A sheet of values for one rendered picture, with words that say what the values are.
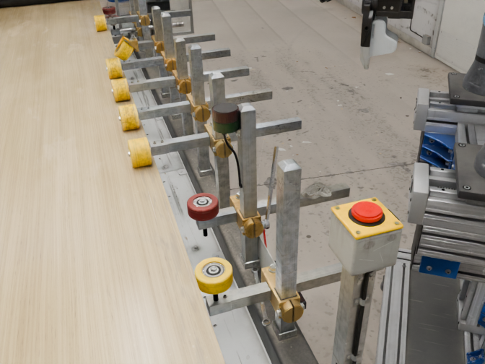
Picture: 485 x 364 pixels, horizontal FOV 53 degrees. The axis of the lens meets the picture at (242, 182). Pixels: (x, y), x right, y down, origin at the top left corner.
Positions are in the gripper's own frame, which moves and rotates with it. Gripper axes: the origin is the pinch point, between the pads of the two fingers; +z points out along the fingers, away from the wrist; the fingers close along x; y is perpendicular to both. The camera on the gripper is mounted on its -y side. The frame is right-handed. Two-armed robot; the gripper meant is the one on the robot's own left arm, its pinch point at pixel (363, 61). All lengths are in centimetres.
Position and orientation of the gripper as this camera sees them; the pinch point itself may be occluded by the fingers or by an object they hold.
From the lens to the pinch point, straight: 91.4
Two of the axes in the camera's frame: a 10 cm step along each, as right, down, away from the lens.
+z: 0.3, 8.4, 5.4
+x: 3.1, -5.2, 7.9
